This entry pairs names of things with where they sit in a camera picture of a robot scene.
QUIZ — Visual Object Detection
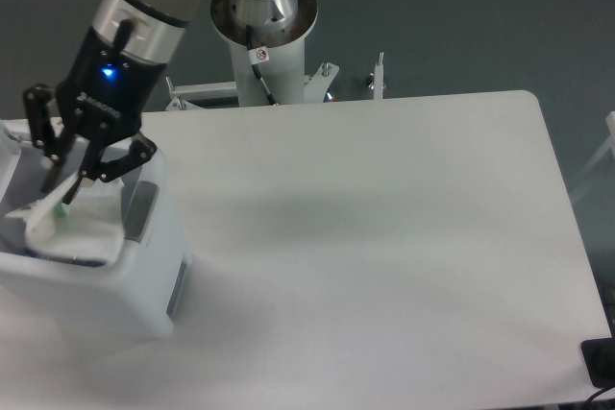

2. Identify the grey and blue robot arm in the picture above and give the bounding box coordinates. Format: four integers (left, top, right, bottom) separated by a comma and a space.
23, 0, 318, 193

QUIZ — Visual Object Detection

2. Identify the white frame at right edge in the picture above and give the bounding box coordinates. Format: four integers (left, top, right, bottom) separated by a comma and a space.
569, 111, 614, 205

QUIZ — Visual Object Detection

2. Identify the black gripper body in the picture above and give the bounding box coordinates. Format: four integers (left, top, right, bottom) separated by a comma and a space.
55, 22, 165, 146

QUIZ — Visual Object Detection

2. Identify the black device at table corner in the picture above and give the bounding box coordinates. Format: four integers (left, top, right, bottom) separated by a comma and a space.
580, 338, 614, 388

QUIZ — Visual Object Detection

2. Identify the white trash can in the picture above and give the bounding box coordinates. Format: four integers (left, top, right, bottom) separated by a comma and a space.
1, 120, 192, 338

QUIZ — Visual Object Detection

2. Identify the white metal base bracket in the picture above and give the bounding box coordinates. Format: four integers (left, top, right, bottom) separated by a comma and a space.
165, 61, 340, 111

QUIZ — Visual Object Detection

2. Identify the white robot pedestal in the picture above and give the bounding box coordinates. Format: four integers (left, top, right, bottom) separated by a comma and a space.
210, 0, 318, 106

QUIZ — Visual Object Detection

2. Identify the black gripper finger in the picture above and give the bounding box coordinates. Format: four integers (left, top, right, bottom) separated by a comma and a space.
61, 121, 158, 205
22, 84, 82, 193

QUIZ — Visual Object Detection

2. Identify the white plastic wrapper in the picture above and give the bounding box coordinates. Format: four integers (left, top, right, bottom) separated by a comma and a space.
2, 173, 125, 265

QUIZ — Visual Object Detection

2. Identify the crushed clear plastic bottle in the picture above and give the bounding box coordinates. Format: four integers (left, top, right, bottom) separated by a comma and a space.
17, 248, 106, 268

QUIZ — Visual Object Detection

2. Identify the white upright bolt bracket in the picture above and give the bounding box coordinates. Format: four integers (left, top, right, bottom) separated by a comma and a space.
366, 51, 386, 100

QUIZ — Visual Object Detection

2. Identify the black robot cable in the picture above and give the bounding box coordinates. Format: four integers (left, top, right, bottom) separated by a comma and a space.
243, 24, 280, 107

